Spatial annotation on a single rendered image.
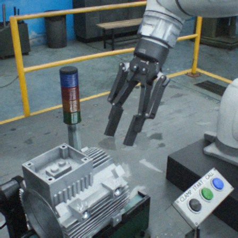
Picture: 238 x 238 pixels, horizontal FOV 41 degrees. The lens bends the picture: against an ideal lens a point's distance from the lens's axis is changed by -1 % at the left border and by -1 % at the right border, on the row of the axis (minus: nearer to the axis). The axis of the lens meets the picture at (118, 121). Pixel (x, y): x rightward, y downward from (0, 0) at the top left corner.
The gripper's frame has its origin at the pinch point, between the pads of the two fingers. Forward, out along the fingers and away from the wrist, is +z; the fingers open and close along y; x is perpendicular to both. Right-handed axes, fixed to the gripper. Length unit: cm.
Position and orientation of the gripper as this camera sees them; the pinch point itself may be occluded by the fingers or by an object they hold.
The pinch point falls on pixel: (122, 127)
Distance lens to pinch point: 74.0
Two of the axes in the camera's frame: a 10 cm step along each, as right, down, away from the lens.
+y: 7.2, 3.3, -6.1
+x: 6.0, 1.4, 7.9
